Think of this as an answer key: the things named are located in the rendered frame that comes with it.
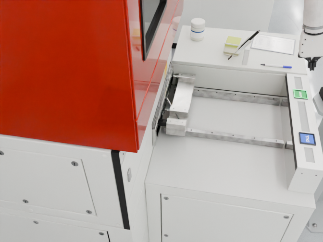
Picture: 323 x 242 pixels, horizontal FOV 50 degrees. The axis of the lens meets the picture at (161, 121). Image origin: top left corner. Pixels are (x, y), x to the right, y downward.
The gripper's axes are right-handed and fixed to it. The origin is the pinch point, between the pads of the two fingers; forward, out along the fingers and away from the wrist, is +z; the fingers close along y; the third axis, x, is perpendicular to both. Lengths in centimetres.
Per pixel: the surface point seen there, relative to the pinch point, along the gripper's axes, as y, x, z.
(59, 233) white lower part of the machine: -94, -66, 23
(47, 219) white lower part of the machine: -94, -66, 13
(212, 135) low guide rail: -39.7, -19.0, 19.1
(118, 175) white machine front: -58, -66, -13
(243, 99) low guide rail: -27.4, 8.0, 22.9
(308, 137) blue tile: -3.1, -25.4, 14.7
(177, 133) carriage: -53, -23, 14
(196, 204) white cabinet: -45, -46, 30
